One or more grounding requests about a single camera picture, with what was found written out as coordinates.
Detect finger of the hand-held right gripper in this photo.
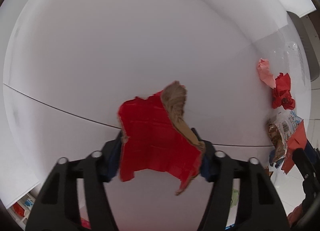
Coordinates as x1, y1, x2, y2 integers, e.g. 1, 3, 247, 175
292, 147, 320, 231
305, 140, 320, 169

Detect torn snack wrapper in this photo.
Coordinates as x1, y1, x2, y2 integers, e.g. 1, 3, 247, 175
266, 110, 304, 164

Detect red crumpled paper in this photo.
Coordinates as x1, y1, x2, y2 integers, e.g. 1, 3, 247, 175
272, 72, 295, 110

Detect torn red cardboard piece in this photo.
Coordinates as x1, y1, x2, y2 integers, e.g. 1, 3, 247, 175
117, 80, 207, 196

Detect person's right forearm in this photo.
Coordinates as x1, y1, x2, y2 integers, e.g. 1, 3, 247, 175
287, 205, 304, 229

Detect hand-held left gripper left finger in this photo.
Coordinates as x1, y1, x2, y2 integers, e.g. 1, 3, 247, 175
25, 131, 125, 231

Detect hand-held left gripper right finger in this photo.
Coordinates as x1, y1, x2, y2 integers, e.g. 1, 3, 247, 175
191, 127, 290, 231

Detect clear crushed plastic bottle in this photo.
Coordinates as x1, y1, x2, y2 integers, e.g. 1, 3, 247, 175
270, 41, 304, 72

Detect blue wrapper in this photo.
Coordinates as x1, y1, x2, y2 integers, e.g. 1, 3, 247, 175
269, 150, 284, 169

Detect red paper sheet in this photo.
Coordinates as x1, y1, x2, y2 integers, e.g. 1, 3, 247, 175
281, 120, 307, 174

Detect pink crumpled paper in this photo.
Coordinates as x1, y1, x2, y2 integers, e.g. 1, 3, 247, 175
257, 58, 277, 89

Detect green crumpled paper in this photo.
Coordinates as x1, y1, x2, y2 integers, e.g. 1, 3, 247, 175
230, 188, 240, 208

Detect red packet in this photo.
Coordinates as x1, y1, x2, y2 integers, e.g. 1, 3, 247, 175
14, 202, 25, 218

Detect grey chair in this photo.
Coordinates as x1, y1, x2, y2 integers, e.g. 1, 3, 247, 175
286, 11, 320, 82

